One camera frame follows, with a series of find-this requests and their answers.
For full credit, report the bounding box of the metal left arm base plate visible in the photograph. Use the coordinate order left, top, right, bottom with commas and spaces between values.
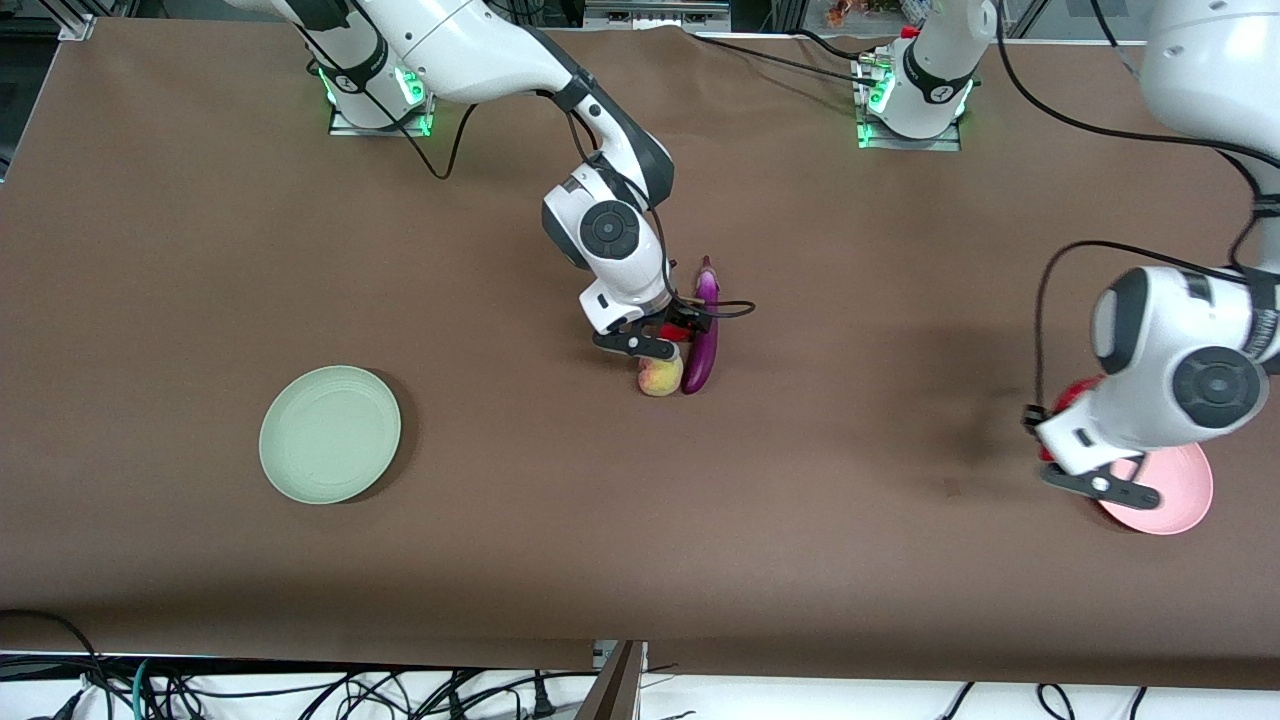
855, 55, 963, 153

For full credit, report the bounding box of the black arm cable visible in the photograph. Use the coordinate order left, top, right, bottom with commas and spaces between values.
995, 0, 1280, 421
335, 60, 758, 321

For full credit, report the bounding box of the grey metal device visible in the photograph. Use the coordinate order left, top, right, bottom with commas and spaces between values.
585, 0, 731, 31

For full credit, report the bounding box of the yellow pink peach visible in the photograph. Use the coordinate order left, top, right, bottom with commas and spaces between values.
638, 355, 685, 398

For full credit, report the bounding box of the purple eggplant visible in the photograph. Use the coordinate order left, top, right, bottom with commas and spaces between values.
681, 255, 722, 396

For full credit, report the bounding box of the black cable on table cover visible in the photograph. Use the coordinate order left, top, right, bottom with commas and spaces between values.
690, 30, 881, 89

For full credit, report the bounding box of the red chili pepper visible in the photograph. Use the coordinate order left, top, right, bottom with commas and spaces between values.
1040, 378, 1107, 463

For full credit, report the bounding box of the aluminium frame profile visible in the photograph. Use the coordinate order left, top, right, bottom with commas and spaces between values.
40, 0, 101, 41

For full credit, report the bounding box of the thick black looped cable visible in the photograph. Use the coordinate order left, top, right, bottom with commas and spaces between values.
0, 610, 113, 720

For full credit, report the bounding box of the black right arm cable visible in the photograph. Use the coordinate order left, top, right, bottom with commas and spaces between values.
335, 60, 758, 321

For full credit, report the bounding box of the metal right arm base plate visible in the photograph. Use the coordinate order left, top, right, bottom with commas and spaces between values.
328, 45, 442, 138

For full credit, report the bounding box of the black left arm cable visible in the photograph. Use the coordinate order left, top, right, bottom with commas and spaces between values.
995, 0, 1280, 421

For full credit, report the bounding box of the light green plate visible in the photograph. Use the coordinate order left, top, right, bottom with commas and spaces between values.
259, 365, 402, 505

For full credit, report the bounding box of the pink plate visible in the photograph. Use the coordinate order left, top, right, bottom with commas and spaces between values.
1095, 445, 1214, 536

